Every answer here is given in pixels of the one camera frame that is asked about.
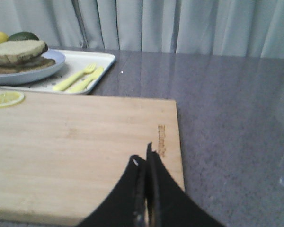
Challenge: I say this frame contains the lemon slice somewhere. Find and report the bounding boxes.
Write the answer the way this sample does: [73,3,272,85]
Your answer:
[0,91,25,108]

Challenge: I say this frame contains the bread slice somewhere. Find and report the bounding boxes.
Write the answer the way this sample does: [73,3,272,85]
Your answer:
[0,40,48,66]
[0,57,56,74]

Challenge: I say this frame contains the yellow plastic fork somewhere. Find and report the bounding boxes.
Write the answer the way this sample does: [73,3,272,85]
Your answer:
[53,63,97,91]

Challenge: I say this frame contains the green lime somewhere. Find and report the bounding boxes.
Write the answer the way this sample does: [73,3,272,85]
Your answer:
[8,31,39,41]

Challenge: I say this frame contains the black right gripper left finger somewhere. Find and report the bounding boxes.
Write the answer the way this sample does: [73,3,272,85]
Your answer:
[78,155,146,227]

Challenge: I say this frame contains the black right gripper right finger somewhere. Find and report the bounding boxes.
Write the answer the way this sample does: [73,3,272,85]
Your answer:
[145,143,223,227]

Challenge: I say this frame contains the white bear-print tray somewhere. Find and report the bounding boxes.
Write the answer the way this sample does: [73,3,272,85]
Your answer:
[0,49,115,95]

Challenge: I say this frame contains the grey curtain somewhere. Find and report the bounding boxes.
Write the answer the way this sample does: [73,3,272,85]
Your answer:
[0,0,284,59]

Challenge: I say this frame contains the light blue round plate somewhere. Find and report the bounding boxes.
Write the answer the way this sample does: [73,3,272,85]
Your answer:
[0,49,66,86]

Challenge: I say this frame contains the yellow plastic knife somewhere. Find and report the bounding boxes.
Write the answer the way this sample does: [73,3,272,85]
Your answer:
[67,67,104,93]

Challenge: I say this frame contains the wooden cutting board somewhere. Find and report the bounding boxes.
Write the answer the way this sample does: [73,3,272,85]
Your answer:
[0,92,184,226]

